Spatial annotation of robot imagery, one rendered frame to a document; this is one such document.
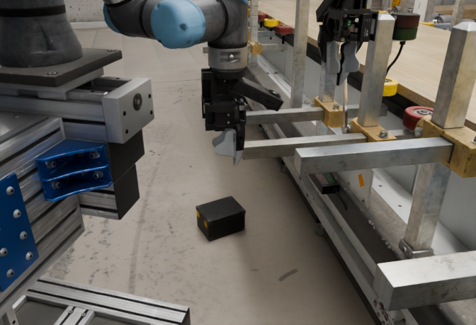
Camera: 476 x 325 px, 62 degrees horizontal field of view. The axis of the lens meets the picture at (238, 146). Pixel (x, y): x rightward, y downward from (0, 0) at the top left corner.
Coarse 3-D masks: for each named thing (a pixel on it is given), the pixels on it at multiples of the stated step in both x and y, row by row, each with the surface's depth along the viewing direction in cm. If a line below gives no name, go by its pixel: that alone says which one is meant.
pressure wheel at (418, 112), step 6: (408, 108) 90; (414, 108) 90; (420, 108) 90; (426, 108) 90; (432, 108) 90; (408, 114) 87; (414, 114) 87; (420, 114) 88; (426, 114) 87; (408, 120) 88; (414, 120) 86; (408, 126) 88; (414, 126) 86
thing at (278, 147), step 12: (396, 132) 89; (408, 132) 89; (252, 144) 83; (264, 144) 83; (276, 144) 83; (288, 144) 84; (300, 144) 84; (312, 144) 85; (324, 144) 85; (336, 144) 86; (252, 156) 83; (264, 156) 84; (276, 156) 85
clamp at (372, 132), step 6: (354, 120) 93; (354, 126) 92; (360, 126) 90; (372, 126) 90; (378, 126) 90; (354, 132) 93; (360, 132) 90; (366, 132) 87; (372, 132) 87; (378, 132) 87; (372, 138) 85; (378, 138) 84; (390, 138) 84; (396, 138) 84
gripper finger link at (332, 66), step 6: (330, 42) 76; (330, 48) 77; (336, 48) 75; (330, 54) 77; (336, 54) 75; (330, 60) 78; (336, 60) 75; (324, 66) 79; (330, 66) 78; (336, 66) 75; (330, 72) 79; (336, 72) 76; (330, 78) 80; (336, 78) 80; (336, 84) 80
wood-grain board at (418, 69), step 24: (288, 0) 328; (312, 0) 328; (288, 24) 209; (312, 24) 209; (360, 48) 153; (408, 48) 153; (432, 48) 153; (408, 72) 121; (432, 72) 121; (408, 96) 106; (432, 96) 100
